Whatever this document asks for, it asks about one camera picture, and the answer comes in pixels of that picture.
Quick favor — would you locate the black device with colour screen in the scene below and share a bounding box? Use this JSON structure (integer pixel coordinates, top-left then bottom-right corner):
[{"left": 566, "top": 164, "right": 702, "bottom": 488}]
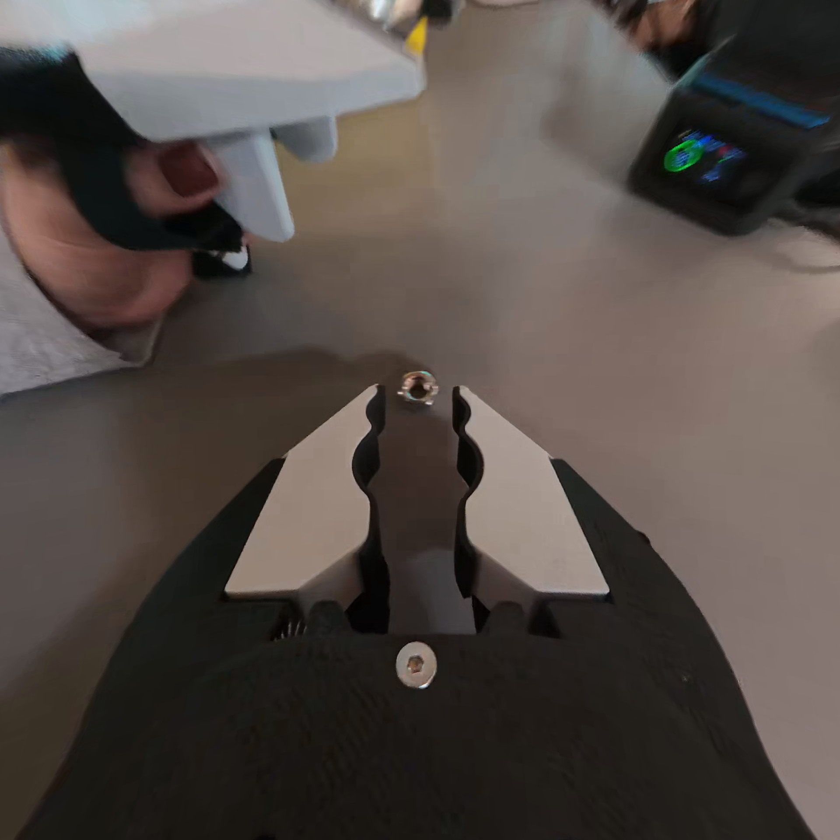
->
[{"left": 626, "top": 69, "right": 837, "bottom": 237}]

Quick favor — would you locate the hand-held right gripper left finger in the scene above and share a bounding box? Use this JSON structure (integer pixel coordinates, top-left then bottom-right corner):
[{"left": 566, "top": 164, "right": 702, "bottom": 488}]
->
[{"left": 224, "top": 383, "right": 392, "bottom": 634}]

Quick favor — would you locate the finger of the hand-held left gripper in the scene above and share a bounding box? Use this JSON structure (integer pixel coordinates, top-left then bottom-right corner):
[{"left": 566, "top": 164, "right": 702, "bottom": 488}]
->
[{"left": 0, "top": 0, "right": 429, "bottom": 166}]

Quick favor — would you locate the person's left hand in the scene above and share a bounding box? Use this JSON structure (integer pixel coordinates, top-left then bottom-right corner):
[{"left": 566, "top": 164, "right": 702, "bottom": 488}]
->
[{"left": 0, "top": 139, "right": 225, "bottom": 330}]

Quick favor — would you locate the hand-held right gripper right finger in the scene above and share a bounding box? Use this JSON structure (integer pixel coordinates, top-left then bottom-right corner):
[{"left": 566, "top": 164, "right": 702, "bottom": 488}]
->
[{"left": 451, "top": 385, "right": 613, "bottom": 634}]

